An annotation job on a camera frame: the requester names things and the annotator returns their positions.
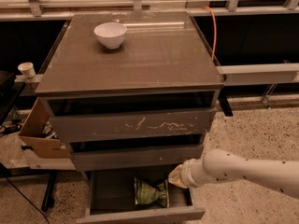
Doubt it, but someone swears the grey metal rail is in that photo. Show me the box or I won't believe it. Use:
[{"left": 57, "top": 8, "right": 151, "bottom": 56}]
[{"left": 217, "top": 63, "right": 299, "bottom": 86}]

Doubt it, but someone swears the orange cable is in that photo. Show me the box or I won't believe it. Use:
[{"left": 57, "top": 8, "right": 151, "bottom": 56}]
[{"left": 201, "top": 5, "right": 218, "bottom": 62}]

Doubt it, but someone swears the white ceramic bowl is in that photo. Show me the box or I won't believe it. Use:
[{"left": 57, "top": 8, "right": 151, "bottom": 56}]
[{"left": 93, "top": 22, "right": 127, "bottom": 49}]

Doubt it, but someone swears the cardboard box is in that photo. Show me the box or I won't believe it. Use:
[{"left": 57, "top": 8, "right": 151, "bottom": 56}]
[{"left": 19, "top": 99, "right": 70, "bottom": 159}]

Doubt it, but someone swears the grey open bottom drawer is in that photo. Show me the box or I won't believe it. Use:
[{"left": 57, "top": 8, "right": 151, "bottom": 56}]
[{"left": 77, "top": 164, "right": 205, "bottom": 224}]

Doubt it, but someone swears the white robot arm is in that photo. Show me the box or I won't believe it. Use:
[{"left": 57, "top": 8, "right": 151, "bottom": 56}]
[{"left": 168, "top": 149, "right": 299, "bottom": 199}]

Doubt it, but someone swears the white paper cup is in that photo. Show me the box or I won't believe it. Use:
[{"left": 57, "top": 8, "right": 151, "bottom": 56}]
[{"left": 18, "top": 62, "right": 36, "bottom": 79}]

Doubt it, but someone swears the black floor cable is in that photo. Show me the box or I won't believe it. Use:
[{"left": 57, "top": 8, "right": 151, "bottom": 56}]
[{"left": 0, "top": 171, "right": 50, "bottom": 224}]

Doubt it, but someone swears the grey middle drawer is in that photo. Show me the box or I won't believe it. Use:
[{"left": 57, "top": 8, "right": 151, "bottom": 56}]
[{"left": 72, "top": 144, "right": 203, "bottom": 171}]

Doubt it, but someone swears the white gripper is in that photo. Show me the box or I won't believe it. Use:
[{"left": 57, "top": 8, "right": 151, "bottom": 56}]
[{"left": 168, "top": 159, "right": 202, "bottom": 189}]

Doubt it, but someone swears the grey drawer cabinet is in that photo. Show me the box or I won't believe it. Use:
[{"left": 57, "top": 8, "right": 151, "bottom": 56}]
[{"left": 35, "top": 11, "right": 225, "bottom": 224}]

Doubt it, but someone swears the grey top drawer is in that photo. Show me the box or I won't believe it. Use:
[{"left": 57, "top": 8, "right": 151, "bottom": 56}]
[{"left": 50, "top": 108, "right": 216, "bottom": 143}]

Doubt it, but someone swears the green jalapeno chip bag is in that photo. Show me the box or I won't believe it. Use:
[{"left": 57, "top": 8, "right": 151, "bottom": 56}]
[{"left": 134, "top": 178, "right": 169, "bottom": 208}]

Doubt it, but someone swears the black stand leg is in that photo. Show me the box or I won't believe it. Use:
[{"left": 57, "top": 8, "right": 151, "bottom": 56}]
[{"left": 41, "top": 171, "right": 57, "bottom": 212}]

